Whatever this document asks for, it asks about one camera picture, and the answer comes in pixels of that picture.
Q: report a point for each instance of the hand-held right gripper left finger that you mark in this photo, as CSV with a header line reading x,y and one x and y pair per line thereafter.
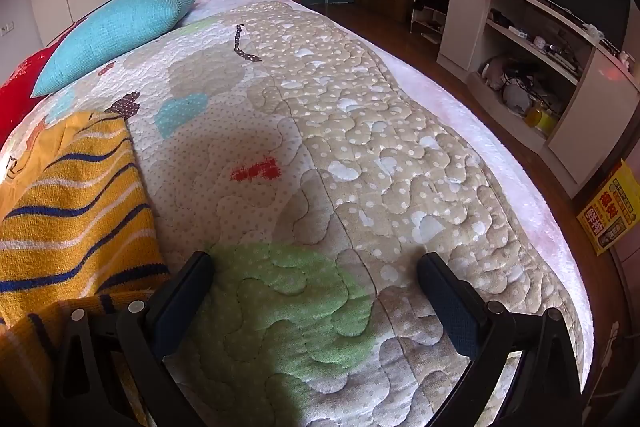
x,y
182,302

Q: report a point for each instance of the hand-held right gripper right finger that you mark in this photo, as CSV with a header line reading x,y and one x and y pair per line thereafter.
x,y
450,302

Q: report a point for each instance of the yellow striped sweater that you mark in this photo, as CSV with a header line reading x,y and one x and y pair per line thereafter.
x,y
75,207

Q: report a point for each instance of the printed dotted quilt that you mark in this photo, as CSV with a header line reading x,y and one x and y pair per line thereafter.
x,y
350,157

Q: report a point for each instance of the yellow printed bag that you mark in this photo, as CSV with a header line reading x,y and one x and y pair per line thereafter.
x,y
607,212

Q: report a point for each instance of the yellow jar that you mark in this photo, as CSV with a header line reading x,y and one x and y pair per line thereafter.
x,y
540,119

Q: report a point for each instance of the white round appliance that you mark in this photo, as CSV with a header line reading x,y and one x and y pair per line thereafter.
x,y
515,97

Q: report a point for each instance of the red pillow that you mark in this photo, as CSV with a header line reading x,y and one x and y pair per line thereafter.
x,y
20,92

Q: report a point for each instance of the blue knitted pillow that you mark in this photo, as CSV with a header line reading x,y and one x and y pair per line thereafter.
x,y
110,32

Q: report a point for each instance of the white television cabinet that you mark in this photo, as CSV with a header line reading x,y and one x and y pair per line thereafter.
x,y
470,22

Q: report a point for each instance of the white wall socket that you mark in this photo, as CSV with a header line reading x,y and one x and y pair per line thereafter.
x,y
6,28

